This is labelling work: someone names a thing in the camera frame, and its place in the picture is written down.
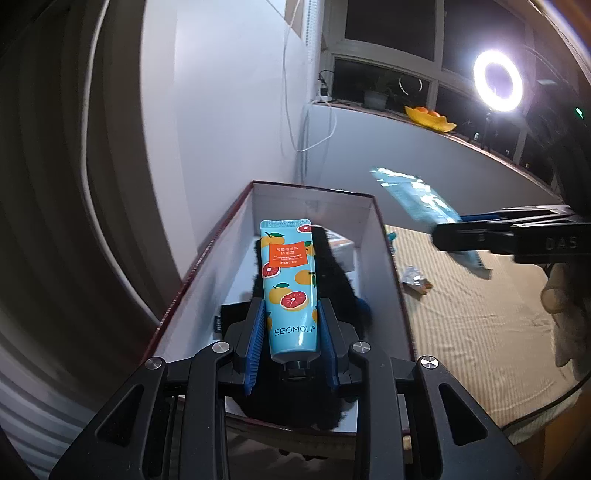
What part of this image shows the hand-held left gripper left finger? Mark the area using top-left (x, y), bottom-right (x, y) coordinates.
top-left (48, 298), bottom-right (267, 480)

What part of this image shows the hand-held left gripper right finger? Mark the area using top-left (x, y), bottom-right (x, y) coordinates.
top-left (316, 298), bottom-right (523, 480)

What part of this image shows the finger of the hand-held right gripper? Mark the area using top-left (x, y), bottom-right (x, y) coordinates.
top-left (431, 220), bottom-right (519, 254)
top-left (459, 208), bottom-right (574, 223)

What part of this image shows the fruit print hand cream tube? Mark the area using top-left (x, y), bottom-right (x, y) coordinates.
top-left (259, 219), bottom-right (322, 383)

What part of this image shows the black knit glove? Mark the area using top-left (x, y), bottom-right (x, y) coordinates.
top-left (221, 225), bottom-right (371, 431)

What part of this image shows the light blue plastic packet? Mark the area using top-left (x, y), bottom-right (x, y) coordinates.
top-left (369, 166), bottom-right (493, 280)

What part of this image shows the orange packet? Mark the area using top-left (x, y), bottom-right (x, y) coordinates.
top-left (329, 231), bottom-right (356, 274)

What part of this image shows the dark red cardboard box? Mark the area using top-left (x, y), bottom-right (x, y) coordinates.
top-left (143, 180), bottom-right (413, 437)

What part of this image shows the person's right hand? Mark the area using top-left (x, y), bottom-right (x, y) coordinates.
top-left (542, 262), bottom-right (591, 381)

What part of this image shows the crumpled snack wrapper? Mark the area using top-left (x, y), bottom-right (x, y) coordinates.
top-left (400, 266), bottom-right (434, 297)

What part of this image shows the striped table cloth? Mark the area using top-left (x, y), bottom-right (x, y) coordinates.
top-left (383, 224), bottom-right (591, 445)

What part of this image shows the yellow fruit bowl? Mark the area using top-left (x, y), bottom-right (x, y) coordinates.
top-left (404, 104), bottom-right (458, 134)

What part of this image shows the potted plant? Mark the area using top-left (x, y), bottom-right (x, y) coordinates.
top-left (363, 76), bottom-right (398, 112)

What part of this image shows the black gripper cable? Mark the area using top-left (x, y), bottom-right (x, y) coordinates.
top-left (500, 369), bottom-right (591, 431)

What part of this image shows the white cable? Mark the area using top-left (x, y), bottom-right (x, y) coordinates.
top-left (283, 0), bottom-right (338, 153)

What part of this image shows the white wall charger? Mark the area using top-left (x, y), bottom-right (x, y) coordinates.
top-left (315, 70), bottom-right (335, 105)

